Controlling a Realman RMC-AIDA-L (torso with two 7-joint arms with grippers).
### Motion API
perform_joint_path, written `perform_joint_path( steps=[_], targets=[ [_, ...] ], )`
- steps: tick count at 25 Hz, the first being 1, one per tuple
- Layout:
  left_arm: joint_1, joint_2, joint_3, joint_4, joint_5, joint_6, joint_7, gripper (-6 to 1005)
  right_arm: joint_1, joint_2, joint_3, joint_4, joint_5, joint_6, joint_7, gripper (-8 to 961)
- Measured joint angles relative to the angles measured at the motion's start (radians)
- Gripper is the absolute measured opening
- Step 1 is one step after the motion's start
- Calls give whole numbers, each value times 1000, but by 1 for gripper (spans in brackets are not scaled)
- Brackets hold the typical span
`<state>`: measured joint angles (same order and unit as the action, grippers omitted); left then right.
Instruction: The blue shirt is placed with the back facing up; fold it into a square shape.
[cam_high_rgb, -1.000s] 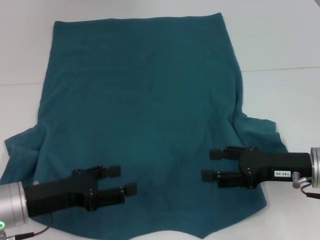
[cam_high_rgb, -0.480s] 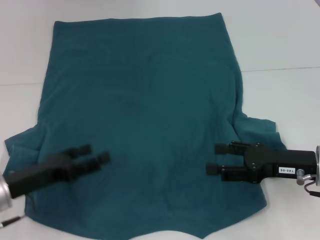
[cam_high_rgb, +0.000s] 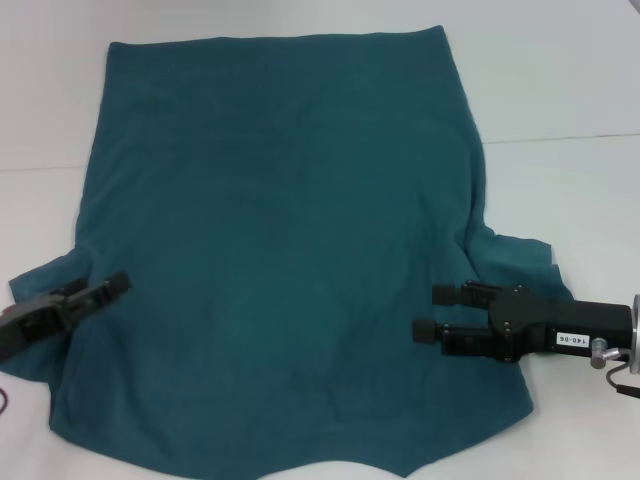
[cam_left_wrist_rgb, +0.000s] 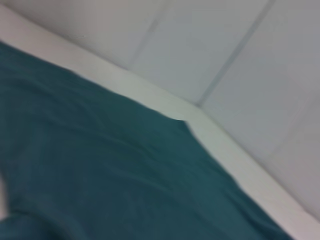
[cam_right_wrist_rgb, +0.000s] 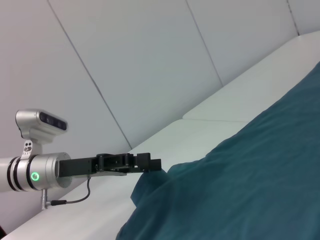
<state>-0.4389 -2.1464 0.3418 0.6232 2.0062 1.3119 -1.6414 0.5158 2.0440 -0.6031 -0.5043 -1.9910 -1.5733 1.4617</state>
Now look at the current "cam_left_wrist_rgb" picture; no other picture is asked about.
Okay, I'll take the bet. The teal blue shirt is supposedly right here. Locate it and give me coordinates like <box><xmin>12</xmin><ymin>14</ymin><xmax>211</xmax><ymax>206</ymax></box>
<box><xmin>0</xmin><ymin>41</ymin><xmax>295</xmax><ymax>240</ymax></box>

